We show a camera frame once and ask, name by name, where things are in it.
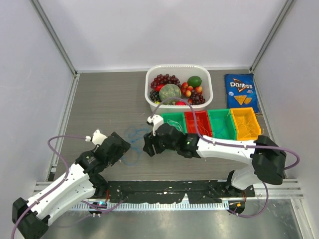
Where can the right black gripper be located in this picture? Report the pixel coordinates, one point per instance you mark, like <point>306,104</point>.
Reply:
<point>148,147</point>

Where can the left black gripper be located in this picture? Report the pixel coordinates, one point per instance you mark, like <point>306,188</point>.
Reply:
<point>122,149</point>

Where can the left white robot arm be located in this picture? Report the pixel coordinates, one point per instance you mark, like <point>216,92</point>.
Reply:
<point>81,181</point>

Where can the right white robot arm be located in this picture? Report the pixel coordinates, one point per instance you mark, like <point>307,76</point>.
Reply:
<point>265,162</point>

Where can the left green plastic bin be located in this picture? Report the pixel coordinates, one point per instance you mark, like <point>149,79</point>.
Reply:
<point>175,119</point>

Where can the green plastic bin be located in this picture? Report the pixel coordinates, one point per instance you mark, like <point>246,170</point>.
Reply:
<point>175,119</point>
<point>222,124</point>

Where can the dark blue grape bunch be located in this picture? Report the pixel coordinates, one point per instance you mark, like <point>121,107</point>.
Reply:
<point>154,96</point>

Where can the red apple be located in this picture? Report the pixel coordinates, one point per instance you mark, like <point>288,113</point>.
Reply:
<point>180,103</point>

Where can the green speckled melon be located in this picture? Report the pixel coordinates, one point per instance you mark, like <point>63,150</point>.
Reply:
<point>168,92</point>

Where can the red plastic bin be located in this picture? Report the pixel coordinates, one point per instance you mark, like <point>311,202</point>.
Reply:
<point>202,120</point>

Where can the red yellow cherry cluster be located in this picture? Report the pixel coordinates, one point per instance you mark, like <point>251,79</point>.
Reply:
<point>189,91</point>

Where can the dark red grape bunch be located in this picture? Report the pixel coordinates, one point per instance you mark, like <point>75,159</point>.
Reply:
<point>196,98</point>

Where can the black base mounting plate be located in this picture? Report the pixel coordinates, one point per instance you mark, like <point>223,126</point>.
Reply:
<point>169,192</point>

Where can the right green plastic bin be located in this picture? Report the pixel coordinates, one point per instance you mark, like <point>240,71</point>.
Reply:
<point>222,124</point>

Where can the green lime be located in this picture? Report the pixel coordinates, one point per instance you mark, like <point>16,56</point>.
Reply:
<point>194,81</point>

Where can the white plastic fruit basket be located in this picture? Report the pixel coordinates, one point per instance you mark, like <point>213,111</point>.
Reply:
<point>183,73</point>

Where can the yellow plastic bin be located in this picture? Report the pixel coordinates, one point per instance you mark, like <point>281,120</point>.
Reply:
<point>246,123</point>

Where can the blue Doritos chip bag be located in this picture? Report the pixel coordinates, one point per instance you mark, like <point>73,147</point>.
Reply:
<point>241,91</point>

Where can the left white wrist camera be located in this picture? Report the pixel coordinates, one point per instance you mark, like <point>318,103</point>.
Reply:
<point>97,137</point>

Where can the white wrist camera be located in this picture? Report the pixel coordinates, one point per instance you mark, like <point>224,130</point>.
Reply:
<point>97,137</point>
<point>155,121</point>

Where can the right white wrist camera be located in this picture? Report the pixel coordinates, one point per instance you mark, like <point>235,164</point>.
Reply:
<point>155,121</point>

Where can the white slotted cable duct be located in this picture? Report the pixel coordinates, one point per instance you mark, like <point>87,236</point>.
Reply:
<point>183,206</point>

